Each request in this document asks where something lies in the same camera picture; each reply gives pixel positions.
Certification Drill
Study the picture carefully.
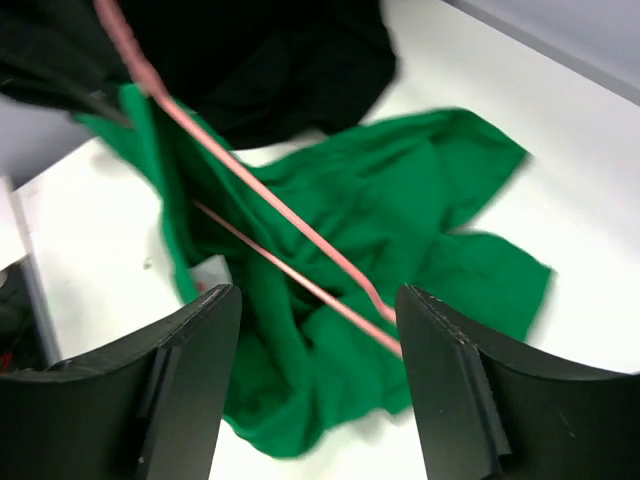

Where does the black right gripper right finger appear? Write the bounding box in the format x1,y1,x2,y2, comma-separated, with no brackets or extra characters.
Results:
396,286,639,480

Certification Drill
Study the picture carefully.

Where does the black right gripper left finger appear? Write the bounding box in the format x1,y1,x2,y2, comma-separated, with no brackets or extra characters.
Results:
1,285,242,480

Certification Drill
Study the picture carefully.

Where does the pink hanger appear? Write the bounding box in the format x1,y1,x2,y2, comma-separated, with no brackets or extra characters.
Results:
94,1,402,357

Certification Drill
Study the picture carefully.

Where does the green t shirt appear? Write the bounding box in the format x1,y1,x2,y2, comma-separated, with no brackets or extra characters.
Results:
74,82,554,459

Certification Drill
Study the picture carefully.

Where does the black t shirt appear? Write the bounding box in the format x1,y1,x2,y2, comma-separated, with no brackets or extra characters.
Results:
1,1,396,149

